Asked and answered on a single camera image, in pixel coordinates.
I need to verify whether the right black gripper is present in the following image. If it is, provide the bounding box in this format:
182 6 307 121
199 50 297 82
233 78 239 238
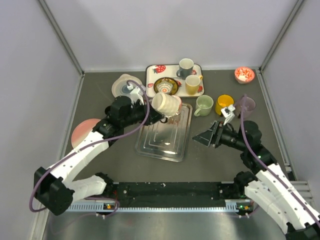
191 120 247 151

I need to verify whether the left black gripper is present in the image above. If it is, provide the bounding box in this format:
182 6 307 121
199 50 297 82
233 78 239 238
121 99 164 128

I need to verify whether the cream mug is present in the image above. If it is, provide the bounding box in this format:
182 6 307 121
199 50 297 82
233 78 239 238
151 92 175 117

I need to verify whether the green mug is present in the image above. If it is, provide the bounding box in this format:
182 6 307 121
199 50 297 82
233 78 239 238
193 95 214 117

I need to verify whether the yellow mug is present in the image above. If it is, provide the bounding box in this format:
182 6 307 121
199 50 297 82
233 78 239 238
214 94 234 116

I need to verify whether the pink mug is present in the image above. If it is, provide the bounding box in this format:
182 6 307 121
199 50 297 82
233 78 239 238
172 95 182 116

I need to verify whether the purple mug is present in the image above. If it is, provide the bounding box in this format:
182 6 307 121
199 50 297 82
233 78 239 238
234 96 256 119

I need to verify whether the light blue mug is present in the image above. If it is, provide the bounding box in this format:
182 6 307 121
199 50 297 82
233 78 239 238
118 94 130 99

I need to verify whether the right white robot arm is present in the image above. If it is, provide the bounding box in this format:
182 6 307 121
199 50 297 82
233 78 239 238
192 120 320 240

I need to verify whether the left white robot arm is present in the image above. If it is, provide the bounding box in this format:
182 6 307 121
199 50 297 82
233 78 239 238
30 96 169 216

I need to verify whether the mustard mug on tray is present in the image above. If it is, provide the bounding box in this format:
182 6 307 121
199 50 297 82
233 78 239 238
185 75 203 95

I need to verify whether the grey-blue mug on tray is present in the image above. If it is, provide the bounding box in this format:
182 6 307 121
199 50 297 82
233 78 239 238
176 58 194 79

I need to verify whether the steel tray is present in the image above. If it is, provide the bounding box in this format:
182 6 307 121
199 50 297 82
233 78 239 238
135 103 193 162

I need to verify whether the dark patterned small bowl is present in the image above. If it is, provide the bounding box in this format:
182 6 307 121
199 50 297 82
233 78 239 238
153 77 179 95

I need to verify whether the strawberry pattern tray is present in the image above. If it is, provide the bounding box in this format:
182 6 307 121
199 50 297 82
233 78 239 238
146 64 205 98

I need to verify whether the pink cream plate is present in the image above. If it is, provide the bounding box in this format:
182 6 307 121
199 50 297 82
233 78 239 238
71 118 100 148

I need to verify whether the red patterned bowl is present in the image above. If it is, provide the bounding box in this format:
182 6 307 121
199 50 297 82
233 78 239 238
234 66 255 84

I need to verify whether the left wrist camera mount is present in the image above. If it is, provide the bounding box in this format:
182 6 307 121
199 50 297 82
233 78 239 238
126 83 146 106

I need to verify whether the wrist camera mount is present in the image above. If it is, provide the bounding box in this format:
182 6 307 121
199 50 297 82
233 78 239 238
221 104 236 126
126 83 146 106

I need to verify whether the translucent blue-ring plate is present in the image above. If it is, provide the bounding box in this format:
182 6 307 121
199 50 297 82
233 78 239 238
111 73 142 98

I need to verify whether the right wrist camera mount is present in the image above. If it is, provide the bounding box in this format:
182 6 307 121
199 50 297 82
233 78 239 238
221 104 236 126

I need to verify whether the grey cable duct rail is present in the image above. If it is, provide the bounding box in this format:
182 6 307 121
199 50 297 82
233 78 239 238
66 200 255 213

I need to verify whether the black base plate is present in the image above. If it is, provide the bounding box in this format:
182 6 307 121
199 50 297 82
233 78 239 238
84 181 256 208

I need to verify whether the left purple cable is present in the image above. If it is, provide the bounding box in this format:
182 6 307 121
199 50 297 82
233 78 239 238
28 79 151 218

